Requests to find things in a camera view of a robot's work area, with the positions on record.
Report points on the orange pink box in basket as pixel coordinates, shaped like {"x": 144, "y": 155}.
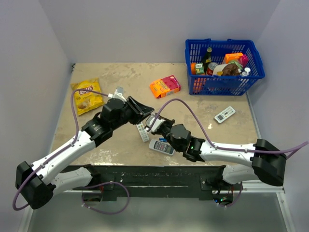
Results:
{"x": 239, "y": 59}

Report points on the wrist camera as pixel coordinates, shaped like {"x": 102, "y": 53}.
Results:
{"x": 152, "y": 124}
{"x": 118, "y": 94}

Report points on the orange pink sponge box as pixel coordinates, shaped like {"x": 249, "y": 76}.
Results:
{"x": 165, "y": 86}

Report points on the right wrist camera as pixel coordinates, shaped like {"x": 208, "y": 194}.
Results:
{"x": 152, "y": 124}

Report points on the grey-faced remote control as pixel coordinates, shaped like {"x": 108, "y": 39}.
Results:
{"x": 161, "y": 147}

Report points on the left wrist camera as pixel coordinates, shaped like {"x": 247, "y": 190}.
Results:
{"x": 118, "y": 94}

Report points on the white bottle cap item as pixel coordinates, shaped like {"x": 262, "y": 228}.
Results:
{"x": 246, "y": 72}

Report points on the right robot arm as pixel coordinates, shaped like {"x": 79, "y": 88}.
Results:
{"x": 259, "y": 161}

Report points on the green yellow carton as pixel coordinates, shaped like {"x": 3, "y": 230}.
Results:
{"x": 199, "y": 69}

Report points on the yellow Lays chips bag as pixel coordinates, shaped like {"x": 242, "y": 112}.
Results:
{"x": 88, "y": 97}

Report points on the black table front rail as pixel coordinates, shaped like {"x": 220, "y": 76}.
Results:
{"x": 144, "y": 181}

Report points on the blue plastic basket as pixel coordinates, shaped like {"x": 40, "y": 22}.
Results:
{"x": 195, "y": 49}

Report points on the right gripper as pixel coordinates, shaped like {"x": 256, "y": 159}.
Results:
{"x": 167, "y": 121}

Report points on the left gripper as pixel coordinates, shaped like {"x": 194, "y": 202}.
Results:
{"x": 145, "y": 110}

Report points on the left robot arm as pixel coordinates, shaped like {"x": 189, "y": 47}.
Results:
{"x": 35, "y": 182}

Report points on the small white remote control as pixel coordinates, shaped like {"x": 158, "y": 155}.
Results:
{"x": 224, "y": 115}

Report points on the dark glass bottle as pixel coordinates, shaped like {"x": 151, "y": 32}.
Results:
{"x": 207, "y": 58}

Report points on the white long remote control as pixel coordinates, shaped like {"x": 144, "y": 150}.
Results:
{"x": 143, "y": 134}

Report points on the brown snack packet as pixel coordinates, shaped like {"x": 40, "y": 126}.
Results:
{"x": 230, "y": 69}

